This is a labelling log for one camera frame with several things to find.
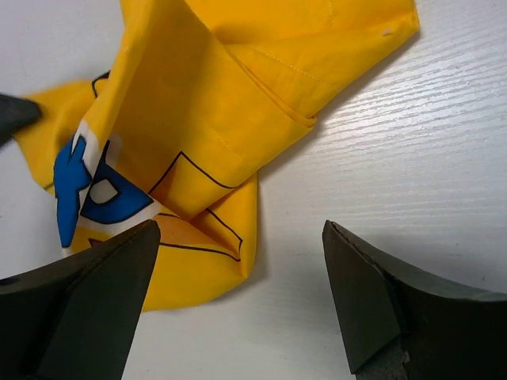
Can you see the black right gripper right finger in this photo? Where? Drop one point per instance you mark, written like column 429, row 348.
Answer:
column 398, row 321

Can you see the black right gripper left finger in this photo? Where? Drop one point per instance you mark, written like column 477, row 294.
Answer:
column 76, row 317

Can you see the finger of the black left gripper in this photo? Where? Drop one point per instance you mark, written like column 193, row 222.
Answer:
column 16, row 113

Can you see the yellow Pikachu cloth placemat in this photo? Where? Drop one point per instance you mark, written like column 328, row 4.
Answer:
column 201, row 95

